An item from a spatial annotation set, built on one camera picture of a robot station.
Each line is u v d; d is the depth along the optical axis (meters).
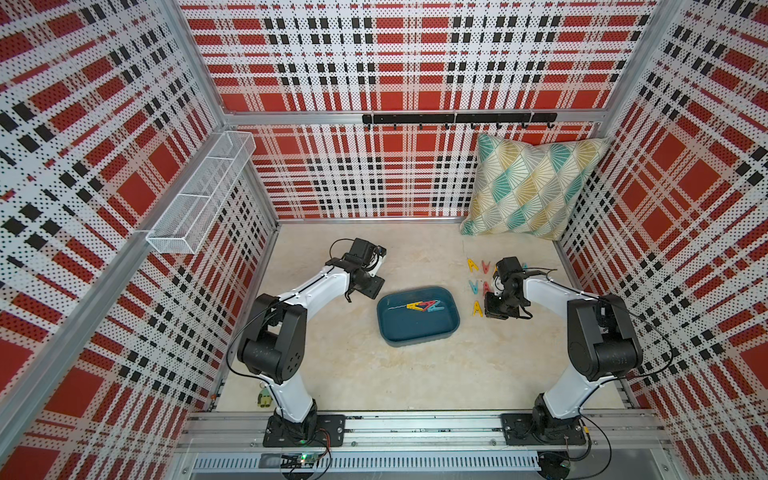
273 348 0.47
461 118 0.89
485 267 1.07
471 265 1.07
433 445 0.73
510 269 0.78
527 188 0.93
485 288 1.01
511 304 0.79
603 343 0.48
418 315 0.94
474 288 1.01
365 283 0.80
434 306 0.96
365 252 0.75
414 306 0.96
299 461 0.69
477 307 0.96
